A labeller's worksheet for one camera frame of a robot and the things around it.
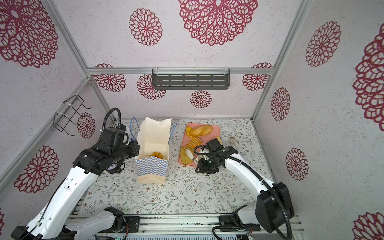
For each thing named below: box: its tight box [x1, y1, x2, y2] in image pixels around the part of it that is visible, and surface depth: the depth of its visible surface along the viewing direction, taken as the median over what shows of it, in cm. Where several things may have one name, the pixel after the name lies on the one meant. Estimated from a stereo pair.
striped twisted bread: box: [186, 137, 202, 151], surface depth 104 cm
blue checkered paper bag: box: [136, 117, 172, 184], surface depth 79 cm
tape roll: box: [229, 136, 236, 144], surface depth 109 cm
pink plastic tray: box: [178, 122, 221, 167], surface depth 108 cm
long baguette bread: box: [190, 124, 213, 137], surface depth 108 cm
